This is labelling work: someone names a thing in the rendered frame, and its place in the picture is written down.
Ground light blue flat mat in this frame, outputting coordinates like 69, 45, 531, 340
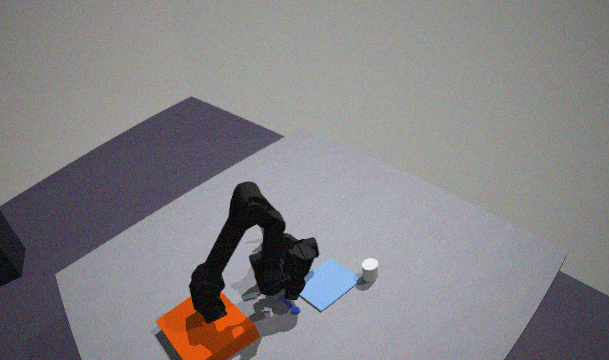
299, 258, 362, 311

